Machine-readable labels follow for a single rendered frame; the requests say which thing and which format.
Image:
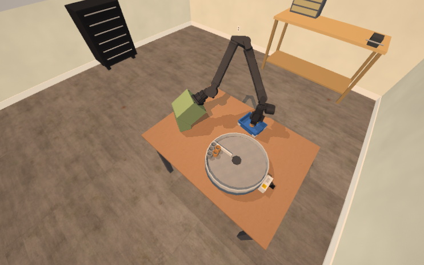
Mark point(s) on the blue crate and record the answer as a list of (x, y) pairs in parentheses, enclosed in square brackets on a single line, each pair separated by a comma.
[(244, 122)]

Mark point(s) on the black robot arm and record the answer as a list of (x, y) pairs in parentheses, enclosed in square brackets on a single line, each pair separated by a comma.
[(212, 91)]

